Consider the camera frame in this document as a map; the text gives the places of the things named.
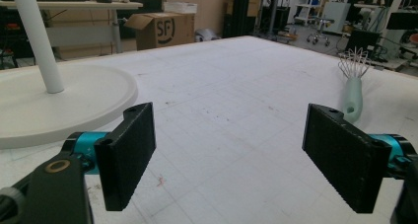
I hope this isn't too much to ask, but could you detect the open cardboard box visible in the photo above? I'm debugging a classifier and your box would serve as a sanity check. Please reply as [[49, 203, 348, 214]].
[[123, 12, 196, 51]]

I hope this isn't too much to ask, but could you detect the black metal stand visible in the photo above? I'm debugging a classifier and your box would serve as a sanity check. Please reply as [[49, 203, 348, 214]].
[[222, 0, 264, 39]]

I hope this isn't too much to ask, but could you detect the rolling stool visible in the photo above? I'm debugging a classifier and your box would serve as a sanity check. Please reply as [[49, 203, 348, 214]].
[[306, 16, 336, 47]]

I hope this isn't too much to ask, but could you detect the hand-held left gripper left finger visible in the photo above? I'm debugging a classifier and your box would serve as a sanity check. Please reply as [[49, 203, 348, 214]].
[[62, 102, 157, 212]]

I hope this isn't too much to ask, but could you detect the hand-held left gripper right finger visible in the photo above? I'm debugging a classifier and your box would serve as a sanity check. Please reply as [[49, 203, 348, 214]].
[[302, 103, 412, 214]]

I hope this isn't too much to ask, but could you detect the black monitor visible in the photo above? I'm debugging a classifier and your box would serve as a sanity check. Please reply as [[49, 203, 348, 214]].
[[385, 10, 418, 31]]

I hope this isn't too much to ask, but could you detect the white round lamp stand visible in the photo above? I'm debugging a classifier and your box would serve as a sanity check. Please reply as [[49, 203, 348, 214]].
[[0, 0, 139, 150]]

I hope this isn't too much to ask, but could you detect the white plastic container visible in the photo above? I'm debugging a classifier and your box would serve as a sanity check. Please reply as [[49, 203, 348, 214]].
[[163, 1, 198, 15]]

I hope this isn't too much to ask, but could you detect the stacked cardboard box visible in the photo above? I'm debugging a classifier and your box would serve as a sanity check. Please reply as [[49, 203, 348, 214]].
[[223, 0, 264, 18]]

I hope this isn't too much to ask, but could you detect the wooden desk with metal legs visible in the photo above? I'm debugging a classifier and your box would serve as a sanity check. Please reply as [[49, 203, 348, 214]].
[[0, 0, 144, 61]]

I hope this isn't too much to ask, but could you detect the white shelf unit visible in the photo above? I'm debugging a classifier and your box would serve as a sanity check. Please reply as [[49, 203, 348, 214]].
[[294, 0, 324, 25]]

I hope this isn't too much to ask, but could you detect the green handled whisk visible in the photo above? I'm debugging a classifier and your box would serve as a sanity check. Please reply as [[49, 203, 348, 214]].
[[337, 46, 373, 123]]

